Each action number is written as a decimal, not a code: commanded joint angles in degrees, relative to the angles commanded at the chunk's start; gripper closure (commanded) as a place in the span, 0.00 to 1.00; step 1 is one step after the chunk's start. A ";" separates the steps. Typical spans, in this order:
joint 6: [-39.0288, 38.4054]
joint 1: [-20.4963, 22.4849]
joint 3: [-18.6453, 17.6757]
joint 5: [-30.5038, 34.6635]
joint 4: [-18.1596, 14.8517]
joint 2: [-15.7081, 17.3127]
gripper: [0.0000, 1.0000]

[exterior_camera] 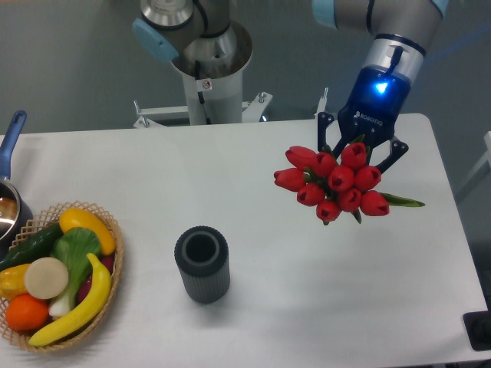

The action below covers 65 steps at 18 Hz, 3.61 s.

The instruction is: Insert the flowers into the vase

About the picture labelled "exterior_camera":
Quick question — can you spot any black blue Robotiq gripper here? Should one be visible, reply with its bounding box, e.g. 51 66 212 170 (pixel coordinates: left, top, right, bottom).
317 67 410 173

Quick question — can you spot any red tulip bouquet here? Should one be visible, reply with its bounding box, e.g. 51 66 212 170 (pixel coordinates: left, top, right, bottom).
273 135 425 225

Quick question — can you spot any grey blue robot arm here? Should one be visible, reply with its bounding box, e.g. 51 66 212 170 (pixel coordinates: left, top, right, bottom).
132 1 447 171

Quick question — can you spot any dark grey ribbed vase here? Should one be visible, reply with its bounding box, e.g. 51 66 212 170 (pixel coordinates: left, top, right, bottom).
174 225 230 304

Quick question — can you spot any black device at edge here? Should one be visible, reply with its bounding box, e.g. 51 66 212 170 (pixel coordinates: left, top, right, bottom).
463 310 490 351

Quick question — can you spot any purple red vegetable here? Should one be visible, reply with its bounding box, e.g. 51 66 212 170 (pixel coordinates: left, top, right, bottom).
77 255 114 304

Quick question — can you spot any yellow squash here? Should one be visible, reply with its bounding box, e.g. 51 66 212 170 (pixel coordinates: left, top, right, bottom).
59 208 116 256

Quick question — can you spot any yellow banana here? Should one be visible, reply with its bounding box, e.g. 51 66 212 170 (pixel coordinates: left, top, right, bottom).
28 253 111 347

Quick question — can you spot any green bok choy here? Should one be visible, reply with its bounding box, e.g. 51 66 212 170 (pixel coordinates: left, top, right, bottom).
49 227 101 319

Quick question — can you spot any woven wicker basket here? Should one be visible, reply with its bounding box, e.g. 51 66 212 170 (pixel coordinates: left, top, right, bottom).
1 201 124 353

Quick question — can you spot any dark green cucumber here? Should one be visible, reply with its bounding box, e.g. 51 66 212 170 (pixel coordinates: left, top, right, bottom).
1 222 64 271

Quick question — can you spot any beige round disc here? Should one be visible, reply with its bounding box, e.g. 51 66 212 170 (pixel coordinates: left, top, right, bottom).
24 257 69 300

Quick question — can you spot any yellow bell pepper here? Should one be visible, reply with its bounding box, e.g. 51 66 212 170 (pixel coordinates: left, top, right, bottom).
1 264 30 300

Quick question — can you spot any orange fruit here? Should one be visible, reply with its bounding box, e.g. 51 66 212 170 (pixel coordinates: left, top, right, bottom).
5 294 48 331

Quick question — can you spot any white frame at right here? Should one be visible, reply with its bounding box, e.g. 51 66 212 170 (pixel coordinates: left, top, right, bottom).
454 131 490 204

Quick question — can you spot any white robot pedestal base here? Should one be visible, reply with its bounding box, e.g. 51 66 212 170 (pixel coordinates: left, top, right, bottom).
133 68 273 128

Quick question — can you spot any blue handled saucepan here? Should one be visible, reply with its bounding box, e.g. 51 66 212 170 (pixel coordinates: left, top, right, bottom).
1 110 33 259

